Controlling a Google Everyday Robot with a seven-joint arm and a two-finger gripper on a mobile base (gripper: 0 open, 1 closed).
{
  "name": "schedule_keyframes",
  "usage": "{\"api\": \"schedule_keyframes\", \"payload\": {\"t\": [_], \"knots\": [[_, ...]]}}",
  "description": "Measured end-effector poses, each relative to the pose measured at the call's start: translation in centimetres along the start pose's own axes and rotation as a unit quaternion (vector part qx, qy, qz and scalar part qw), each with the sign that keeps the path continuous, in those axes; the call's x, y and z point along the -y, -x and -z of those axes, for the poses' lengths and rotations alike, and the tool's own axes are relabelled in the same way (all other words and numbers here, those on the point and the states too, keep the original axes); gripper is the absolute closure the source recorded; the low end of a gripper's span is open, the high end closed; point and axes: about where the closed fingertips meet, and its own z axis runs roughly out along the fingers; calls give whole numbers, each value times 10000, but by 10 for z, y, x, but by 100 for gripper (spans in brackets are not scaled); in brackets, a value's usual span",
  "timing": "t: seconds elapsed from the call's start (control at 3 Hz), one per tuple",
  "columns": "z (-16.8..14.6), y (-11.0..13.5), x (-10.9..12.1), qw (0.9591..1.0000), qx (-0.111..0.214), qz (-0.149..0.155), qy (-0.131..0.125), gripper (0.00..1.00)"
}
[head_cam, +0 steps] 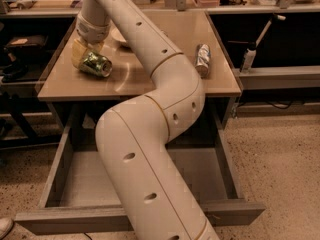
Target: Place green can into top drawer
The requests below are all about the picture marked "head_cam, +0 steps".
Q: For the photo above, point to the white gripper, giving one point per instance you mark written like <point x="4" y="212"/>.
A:
<point x="92" y="31"/>

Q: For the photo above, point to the green soda can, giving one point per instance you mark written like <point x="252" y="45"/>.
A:
<point x="96" y="64"/>

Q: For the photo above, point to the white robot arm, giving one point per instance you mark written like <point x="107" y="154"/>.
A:
<point x="131" y="137"/>

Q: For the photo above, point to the grey cabinet with tan top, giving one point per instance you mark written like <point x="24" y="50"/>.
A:
<point x="186" y="29"/>

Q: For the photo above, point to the silver blue soda can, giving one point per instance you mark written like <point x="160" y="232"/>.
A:
<point x="202" y="60"/>

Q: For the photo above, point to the grey open drawer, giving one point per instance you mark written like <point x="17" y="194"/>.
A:
<point x="78" y="196"/>

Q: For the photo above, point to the white bowl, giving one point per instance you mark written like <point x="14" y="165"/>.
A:
<point x="118" y="38"/>

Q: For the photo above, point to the black object on shelf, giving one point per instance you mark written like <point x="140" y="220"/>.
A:
<point x="33" y="41"/>

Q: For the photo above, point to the white spray bottle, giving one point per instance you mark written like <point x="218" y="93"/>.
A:
<point x="250" y="53"/>

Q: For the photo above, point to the white shoe tip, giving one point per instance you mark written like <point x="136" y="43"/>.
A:
<point x="6" y="225"/>

